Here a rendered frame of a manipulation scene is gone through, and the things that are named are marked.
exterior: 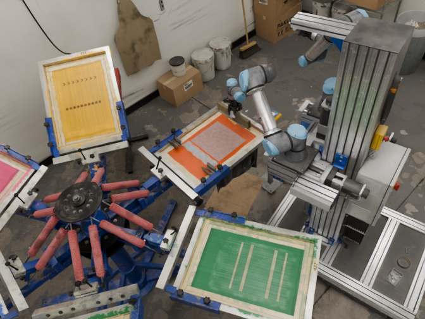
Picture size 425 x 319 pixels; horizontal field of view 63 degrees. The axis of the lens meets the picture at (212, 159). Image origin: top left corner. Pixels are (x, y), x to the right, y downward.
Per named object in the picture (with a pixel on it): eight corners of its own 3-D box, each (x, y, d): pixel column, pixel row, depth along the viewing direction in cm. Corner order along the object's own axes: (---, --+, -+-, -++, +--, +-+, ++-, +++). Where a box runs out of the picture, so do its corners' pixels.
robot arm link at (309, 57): (340, 35, 194) (302, 71, 242) (355, 28, 197) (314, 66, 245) (329, 18, 195) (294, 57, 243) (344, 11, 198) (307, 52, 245)
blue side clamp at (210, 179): (226, 169, 260) (224, 162, 255) (230, 172, 257) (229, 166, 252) (195, 192, 249) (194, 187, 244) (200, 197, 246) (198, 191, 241)
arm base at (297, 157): (311, 150, 220) (313, 140, 213) (300, 166, 213) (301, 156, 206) (290, 142, 227) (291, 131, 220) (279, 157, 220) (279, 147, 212)
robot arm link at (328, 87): (317, 97, 238) (319, 80, 228) (332, 88, 241) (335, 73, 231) (329, 106, 231) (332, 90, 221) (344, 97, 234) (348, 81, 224)
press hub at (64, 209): (143, 252, 327) (88, 161, 225) (168, 281, 306) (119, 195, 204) (109, 280, 313) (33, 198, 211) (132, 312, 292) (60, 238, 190)
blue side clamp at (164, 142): (180, 134, 290) (179, 128, 285) (184, 137, 288) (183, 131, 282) (152, 154, 279) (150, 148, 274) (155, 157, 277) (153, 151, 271)
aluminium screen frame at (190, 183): (222, 104, 306) (222, 100, 304) (272, 135, 275) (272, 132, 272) (152, 154, 278) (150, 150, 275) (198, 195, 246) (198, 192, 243)
